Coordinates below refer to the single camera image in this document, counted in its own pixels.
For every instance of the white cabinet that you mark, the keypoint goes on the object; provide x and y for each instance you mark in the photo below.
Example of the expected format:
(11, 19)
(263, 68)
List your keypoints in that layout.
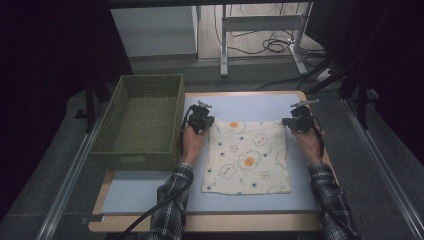
(153, 31)

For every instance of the cream egg print cloth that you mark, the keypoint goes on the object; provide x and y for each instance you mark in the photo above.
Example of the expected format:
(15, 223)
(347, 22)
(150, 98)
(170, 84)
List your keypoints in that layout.
(246, 160)

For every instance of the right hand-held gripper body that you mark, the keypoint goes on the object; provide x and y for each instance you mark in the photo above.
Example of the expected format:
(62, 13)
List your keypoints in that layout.
(303, 121)

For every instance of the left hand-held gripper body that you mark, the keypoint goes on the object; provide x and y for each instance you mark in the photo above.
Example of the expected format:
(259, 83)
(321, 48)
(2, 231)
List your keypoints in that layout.
(198, 118)

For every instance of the dark curtain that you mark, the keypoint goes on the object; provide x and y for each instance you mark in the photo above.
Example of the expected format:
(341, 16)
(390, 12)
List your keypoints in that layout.
(43, 83)
(393, 50)

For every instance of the aluminium floor rail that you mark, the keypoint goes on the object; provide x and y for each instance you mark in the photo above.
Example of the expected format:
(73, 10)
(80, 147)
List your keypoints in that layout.
(66, 183)
(383, 166)

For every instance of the black stand leg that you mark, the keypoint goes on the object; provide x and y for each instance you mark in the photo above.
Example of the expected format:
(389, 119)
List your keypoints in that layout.
(90, 106)

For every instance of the person's left hand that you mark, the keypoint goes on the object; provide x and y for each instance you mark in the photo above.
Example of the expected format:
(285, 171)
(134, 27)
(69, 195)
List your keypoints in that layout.
(191, 146)

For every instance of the white metal desk frame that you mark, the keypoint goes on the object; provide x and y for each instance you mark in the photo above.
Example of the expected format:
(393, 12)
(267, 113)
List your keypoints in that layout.
(260, 23)

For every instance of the person's right hand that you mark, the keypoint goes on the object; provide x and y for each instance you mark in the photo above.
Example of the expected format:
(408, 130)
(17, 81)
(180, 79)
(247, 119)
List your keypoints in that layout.
(310, 146)

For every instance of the light blue table mat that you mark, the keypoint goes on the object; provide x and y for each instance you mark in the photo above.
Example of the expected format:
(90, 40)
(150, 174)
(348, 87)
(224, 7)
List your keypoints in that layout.
(133, 193)

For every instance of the green woven basket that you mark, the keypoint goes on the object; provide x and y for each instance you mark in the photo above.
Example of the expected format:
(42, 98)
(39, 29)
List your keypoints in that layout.
(143, 120)

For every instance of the white power strip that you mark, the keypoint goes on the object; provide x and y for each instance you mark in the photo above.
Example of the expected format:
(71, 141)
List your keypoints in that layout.
(324, 75)

